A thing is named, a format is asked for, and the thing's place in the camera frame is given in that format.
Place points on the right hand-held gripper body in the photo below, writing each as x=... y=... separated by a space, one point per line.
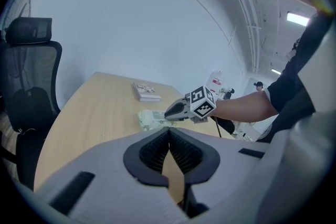
x=203 y=105

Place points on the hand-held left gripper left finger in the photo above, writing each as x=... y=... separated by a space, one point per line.
x=105 y=178

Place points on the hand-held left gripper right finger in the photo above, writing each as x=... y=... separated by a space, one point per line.
x=231 y=165

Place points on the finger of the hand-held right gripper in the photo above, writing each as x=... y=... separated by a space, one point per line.
x=179 y=105
x=178 y=117

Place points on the green wet wipe pack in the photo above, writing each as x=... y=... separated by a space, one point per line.
x=147 y=120

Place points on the person's right forearm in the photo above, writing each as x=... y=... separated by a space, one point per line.
x=244 y=108

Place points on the black folding chair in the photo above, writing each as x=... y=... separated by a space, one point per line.
x=227 y=126

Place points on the thick book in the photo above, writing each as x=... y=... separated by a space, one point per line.
x=145 y=91

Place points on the wooden table with white legs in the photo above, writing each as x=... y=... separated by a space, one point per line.
x=105 y=112

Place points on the long ceiling light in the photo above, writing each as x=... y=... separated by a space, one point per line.
x=275 y=70
x=298 y=19

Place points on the white ceiling pipes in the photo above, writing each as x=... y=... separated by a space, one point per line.
x=253 y=21

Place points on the person's black shirt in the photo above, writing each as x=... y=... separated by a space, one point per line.
x=296 y=73

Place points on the black mesh office chair with headrest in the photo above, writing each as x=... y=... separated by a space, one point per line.
x=31 y=65

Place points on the black standing fan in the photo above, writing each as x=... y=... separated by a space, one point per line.
x=26 y=2

